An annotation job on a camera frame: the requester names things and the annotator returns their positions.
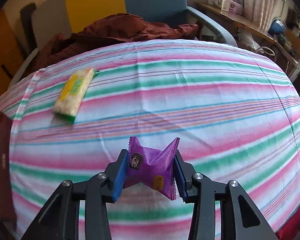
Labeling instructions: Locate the purple snack packet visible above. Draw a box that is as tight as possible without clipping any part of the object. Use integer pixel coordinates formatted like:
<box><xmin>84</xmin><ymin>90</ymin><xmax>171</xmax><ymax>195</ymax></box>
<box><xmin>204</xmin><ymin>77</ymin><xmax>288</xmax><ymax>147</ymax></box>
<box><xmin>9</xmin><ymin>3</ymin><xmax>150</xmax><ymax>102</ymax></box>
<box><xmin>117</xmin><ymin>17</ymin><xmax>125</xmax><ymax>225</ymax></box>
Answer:
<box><xmin>123</xmin><ymin>137</ymin><xmax>180</xmax><ymax>200</ymax></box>

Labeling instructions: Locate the striped tablecloth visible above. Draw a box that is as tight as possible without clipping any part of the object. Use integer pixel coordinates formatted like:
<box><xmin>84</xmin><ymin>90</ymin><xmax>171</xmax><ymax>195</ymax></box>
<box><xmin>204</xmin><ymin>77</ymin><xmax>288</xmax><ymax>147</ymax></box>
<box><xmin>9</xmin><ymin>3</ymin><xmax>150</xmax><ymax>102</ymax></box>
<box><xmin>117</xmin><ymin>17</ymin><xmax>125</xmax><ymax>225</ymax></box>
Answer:
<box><xmin>0</xmin><ymin>40</ymin><xmax>300</xmax><ymax>238</ymax></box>

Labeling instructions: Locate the green cracker packet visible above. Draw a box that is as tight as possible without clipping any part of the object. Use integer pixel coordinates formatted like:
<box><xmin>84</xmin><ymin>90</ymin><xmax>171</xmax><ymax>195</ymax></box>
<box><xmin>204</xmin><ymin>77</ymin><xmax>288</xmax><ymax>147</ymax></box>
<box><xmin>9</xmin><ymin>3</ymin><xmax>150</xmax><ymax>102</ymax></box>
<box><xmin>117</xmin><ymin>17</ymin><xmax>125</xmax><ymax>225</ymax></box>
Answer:
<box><xmin>52</xmin><ymin>68</ymin><xmax>99</xmax><ymax>123</ymax></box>

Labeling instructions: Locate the gold metal tin tray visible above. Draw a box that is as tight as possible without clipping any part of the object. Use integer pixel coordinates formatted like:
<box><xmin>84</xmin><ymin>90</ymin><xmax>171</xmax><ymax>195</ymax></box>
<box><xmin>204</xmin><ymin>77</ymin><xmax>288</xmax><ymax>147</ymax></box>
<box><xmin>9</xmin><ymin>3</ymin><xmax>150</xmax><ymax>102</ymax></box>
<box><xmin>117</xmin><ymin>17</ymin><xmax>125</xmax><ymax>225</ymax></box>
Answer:
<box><xmin>0</xmin><ymin>113</ymin><xmax>17</xmax><ymax>230</ymax></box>

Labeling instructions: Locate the red cloth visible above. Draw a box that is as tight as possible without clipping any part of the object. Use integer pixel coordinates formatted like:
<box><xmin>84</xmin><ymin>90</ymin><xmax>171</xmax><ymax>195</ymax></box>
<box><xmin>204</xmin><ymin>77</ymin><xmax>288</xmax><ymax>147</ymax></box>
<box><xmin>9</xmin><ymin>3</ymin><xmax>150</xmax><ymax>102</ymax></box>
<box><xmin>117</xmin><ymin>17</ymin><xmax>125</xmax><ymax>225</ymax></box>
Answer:
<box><xmin>276</xmin><ymin>206</ymin><xmax>300</xmax><ymax>240</ymax></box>

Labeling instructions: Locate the maroon cloth on chair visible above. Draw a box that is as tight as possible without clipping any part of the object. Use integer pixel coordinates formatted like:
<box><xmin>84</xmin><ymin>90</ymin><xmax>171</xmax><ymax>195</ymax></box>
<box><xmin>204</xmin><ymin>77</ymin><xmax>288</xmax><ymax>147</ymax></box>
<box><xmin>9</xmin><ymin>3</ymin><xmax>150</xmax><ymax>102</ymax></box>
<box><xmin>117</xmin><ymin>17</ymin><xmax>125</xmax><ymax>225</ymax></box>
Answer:
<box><xmin>33</xmin><ymin>13</ymin><xmax>202</xmax><ymax>71</ymax></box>

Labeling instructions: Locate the wooden wardrobe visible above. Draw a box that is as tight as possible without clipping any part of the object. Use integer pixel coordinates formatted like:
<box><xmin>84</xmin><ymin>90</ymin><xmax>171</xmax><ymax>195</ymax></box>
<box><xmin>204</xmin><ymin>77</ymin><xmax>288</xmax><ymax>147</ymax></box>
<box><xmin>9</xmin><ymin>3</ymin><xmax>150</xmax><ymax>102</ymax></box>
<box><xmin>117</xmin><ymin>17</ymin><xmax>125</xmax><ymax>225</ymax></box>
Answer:
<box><xmin>0</xmin><ymin>9</ymin><xmax>24</xmax><ymax>96</ymax></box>

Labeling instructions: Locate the wooden side shelf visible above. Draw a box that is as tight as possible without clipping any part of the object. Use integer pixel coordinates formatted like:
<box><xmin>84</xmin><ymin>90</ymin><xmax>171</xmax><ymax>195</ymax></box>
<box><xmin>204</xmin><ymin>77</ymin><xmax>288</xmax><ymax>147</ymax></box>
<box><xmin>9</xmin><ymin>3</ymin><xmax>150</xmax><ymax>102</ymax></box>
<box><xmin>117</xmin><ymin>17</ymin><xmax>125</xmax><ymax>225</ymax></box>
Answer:
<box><xmin>196</xmin><ymin>2</ymin><xmax>299</xmax><ymax>67</ymax></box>

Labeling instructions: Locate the pink box on shelf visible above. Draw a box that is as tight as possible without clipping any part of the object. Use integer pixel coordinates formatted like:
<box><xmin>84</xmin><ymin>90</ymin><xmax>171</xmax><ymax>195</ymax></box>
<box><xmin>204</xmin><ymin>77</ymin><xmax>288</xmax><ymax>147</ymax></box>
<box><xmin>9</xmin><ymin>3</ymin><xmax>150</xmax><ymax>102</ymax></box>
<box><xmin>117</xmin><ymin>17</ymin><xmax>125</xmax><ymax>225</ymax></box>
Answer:
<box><xmin>229</xmin><ymin>0</ymin><xmax>243</xmax><ymax>15</ymax></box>

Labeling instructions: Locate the tricolour chair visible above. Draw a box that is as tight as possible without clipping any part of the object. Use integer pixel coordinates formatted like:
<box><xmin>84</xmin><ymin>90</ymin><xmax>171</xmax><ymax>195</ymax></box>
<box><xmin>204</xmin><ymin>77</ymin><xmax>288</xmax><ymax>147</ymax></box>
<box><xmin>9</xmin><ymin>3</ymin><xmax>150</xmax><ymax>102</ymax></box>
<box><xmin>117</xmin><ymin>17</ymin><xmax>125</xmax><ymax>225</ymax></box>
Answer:
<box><xmin>4</xmin><ymin>0</ymin><xmax>237</xmax><ymax>86</ymax></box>

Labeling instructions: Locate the curtain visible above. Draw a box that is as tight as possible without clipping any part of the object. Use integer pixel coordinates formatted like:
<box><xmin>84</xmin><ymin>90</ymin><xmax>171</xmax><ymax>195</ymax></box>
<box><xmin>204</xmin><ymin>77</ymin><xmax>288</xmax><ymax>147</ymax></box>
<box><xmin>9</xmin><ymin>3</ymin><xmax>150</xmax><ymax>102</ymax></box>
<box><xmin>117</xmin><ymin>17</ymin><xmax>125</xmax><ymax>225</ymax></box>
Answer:
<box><xmin>243</xmin><ymin>0</ymin><xmax>278</xmax><ymax>32</ymax></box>

